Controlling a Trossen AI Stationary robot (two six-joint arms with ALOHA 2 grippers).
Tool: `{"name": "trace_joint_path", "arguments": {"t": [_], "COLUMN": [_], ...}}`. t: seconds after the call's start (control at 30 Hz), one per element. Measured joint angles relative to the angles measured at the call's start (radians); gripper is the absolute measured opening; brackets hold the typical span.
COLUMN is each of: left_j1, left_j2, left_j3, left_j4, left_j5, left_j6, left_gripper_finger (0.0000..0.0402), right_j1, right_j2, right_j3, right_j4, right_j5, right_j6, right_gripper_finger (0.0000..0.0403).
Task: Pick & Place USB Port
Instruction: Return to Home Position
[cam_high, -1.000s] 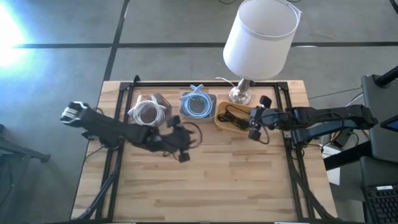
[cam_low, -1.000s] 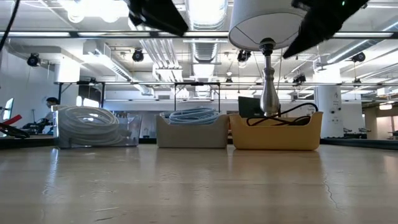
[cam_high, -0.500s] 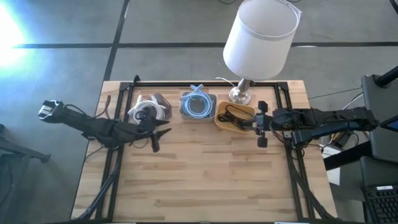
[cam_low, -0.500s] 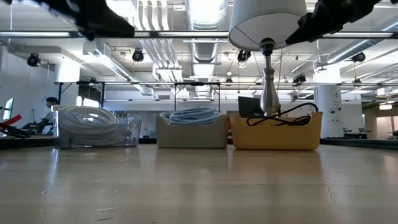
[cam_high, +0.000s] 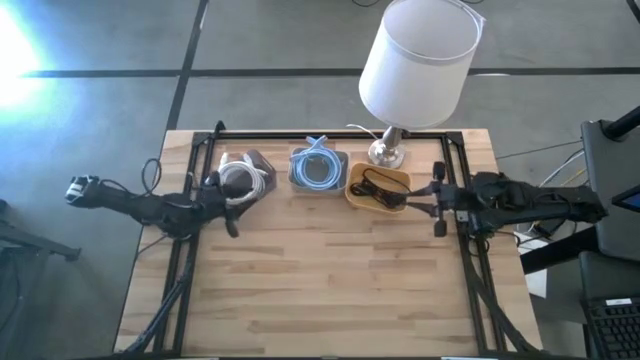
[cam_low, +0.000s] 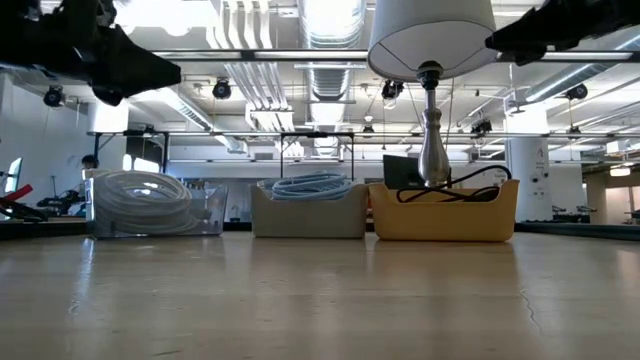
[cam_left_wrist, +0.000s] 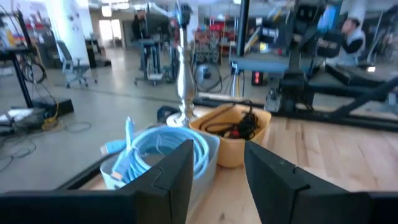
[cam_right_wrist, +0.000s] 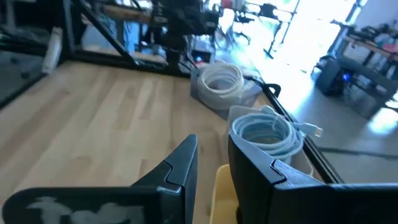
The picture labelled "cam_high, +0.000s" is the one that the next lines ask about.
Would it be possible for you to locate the black aluminium table frame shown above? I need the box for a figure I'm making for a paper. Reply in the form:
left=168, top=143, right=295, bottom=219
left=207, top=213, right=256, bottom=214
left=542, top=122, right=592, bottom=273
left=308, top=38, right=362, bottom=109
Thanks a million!
left=113, top=119, right=541, bottom=357

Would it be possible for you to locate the white lamp cord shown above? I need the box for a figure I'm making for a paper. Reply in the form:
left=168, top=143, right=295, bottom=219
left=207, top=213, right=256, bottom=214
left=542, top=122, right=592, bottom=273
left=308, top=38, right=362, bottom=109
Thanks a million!
left=346, top=123, right=381, bottom=142

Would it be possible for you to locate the yellow plastic bin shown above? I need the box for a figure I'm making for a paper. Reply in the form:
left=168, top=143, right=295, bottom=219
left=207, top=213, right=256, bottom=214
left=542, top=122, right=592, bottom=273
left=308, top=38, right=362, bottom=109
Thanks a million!
left=344, top=161, right=413, bottom=215

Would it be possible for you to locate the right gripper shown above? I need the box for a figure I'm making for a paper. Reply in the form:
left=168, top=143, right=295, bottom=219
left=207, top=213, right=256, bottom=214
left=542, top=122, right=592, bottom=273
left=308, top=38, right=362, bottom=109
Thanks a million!
left=402, top=161, right=472, bottom=238

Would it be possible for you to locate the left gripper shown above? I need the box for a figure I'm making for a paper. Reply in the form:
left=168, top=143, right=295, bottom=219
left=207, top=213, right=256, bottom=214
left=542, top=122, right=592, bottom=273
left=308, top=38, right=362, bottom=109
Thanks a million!
left=202, top=170, right=254, bottom=239

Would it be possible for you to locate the grey plastic bin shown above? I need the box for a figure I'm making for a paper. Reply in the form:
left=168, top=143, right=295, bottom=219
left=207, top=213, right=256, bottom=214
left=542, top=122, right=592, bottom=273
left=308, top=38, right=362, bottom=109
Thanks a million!
left=287, top=146, right=350, bottom=196

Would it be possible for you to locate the blue coiled cable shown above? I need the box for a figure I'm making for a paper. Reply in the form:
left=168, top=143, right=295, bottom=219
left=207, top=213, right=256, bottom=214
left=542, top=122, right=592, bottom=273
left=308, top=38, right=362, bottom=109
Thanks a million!
left=290, top=134, right=344, bottom=190

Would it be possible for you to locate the blue lit screen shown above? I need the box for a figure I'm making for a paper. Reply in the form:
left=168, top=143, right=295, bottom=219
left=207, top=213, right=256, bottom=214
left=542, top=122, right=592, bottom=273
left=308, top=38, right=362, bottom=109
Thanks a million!
left=612, top=185, right=640, bottom=214

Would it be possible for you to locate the black support beam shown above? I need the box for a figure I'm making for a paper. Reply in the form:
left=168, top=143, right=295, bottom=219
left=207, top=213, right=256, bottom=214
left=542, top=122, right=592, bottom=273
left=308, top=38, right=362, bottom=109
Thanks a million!
left=519, top=227, right=601, bottom=275

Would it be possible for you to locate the table lamp white shade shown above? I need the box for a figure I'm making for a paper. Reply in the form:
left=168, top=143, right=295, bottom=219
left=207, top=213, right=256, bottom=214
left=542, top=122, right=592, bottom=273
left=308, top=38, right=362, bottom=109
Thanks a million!
left=358, top=0, right=486, bottom=170

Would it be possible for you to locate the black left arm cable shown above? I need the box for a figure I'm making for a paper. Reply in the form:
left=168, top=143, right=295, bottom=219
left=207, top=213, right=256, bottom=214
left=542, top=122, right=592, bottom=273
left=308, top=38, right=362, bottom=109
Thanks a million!
left=141, top=158, right=164, bottom=199

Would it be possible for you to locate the white cable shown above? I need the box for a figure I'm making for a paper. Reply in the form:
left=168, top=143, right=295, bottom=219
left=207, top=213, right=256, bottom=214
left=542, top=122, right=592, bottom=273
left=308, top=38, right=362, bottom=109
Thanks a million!
left=218, top=158, right=270, bottom=206

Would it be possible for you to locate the black keyboard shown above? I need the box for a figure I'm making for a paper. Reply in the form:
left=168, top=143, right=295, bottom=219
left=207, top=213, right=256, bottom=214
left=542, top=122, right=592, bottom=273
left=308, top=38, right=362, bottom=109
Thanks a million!
left=582, top=295, right=640, bottom=360

